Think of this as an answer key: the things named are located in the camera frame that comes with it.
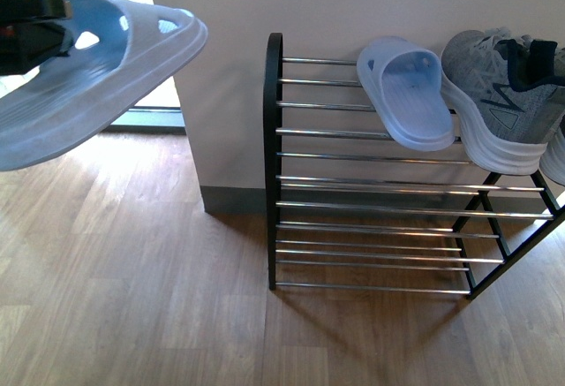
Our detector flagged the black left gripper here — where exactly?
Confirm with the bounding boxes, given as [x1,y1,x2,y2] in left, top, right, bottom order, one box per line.
[1,0,66,76]

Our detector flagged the light blue slipper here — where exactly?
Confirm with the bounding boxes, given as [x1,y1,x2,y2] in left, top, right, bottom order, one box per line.
[1,0,208,171]
[356,36,455,152]

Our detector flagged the grey knit sneaker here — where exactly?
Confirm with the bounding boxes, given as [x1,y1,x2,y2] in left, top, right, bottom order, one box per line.
[529,39,564,185]
[441,28,564,176]

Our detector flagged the black metal shoe rack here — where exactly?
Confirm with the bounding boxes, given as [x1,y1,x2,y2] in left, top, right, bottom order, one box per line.
[263,33,564,299]

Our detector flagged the dark window frame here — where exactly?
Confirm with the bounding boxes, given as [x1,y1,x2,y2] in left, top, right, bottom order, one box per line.
[104,106,186,135]

